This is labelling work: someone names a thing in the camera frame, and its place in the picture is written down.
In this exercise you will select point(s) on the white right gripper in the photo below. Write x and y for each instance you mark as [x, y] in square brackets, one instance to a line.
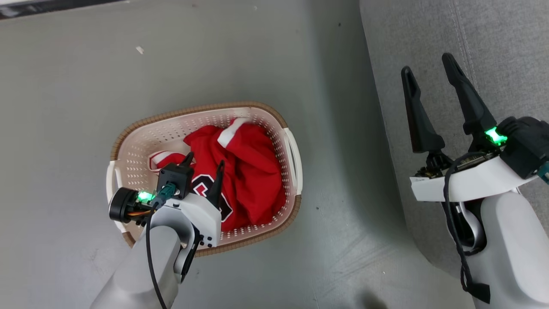
[472, 184]

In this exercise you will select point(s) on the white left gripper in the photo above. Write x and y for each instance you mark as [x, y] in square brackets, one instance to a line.
[201, 214]

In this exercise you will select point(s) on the red jersey with black number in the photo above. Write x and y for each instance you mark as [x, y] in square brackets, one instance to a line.
[203, 150]

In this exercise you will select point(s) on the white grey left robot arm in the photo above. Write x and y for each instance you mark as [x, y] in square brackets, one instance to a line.
[137, 274]

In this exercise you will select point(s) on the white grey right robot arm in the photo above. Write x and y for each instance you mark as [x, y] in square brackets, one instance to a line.
[510, 257]

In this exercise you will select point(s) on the cream perforated laundry basket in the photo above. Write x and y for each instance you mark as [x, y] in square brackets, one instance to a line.
[141, 141]

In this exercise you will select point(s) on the grey fabric sofa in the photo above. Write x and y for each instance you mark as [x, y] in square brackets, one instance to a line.
[493, 43]

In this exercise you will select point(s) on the black baseboard strip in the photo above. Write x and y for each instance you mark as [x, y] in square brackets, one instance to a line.
[43, 8]

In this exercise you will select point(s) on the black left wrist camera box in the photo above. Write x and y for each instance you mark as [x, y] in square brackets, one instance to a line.
[175, 178]

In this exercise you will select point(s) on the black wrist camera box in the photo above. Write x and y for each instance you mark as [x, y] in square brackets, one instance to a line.
[525, 143]
[175, 178]

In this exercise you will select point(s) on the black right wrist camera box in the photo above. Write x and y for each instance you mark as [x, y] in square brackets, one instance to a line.
[525, 143]

